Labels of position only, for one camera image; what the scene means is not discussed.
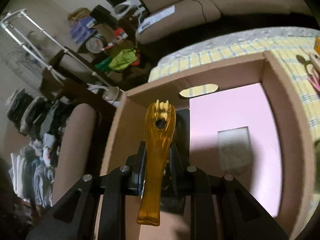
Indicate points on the black box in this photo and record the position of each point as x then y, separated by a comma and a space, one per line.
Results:
182, 132

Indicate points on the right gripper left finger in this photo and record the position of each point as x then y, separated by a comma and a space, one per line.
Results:
122, 187

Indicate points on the brown sofa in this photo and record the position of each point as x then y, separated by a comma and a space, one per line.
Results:
168, 17

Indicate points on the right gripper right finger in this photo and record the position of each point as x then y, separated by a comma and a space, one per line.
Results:
189, 181

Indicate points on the yellow plaid tablecloth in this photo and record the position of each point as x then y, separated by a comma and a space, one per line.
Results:
289, 51

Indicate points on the brown cardboard box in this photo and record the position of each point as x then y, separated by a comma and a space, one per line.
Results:
299, 162

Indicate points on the pink flat box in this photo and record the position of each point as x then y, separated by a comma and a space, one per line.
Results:
234, 132

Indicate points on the amber plastic scalp massager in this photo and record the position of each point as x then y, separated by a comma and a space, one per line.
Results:
160, 124

